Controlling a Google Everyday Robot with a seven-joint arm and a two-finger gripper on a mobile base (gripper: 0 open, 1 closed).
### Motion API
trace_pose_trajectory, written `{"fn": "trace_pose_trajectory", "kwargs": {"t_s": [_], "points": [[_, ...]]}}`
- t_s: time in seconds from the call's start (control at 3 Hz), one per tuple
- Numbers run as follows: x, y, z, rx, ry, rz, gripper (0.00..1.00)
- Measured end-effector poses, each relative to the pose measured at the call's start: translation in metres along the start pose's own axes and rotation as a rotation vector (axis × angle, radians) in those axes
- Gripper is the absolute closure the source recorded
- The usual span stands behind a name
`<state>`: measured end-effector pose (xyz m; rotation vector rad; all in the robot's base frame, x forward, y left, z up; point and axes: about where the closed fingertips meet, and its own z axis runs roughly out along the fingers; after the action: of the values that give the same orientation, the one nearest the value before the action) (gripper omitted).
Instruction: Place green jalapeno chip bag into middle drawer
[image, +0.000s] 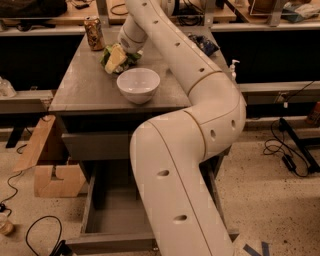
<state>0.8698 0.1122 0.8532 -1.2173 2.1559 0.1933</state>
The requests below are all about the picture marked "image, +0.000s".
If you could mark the green jalapeno chip bag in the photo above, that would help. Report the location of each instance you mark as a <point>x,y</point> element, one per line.
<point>132,59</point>

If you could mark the orange bottle on floor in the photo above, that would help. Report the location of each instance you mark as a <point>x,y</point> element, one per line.
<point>314,116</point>

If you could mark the clear plastic bag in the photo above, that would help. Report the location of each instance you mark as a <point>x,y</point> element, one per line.
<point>6,89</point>

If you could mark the white ceramic bowl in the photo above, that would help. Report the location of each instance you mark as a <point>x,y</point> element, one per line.
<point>138,85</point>

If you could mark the wooden block stand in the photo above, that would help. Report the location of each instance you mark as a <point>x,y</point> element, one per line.
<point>56,175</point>

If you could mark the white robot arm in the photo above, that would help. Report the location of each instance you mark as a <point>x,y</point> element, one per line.
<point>176,183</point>

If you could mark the clear plastic cup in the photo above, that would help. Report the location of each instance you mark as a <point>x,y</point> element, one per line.
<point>6,226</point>

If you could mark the blue chip bag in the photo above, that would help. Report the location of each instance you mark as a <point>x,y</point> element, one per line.
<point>204,44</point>

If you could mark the white pump bottle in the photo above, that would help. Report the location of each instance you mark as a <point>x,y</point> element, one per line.
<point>232,68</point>

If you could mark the grey drawer cabinet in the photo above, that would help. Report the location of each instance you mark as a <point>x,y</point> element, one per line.
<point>88,100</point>

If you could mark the brown drink can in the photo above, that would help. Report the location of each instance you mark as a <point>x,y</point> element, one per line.
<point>94,33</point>

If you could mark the black bag on desk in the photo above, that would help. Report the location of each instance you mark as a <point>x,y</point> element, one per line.
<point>32,8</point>

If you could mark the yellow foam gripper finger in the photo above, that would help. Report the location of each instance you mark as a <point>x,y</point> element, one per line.
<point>117,56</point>

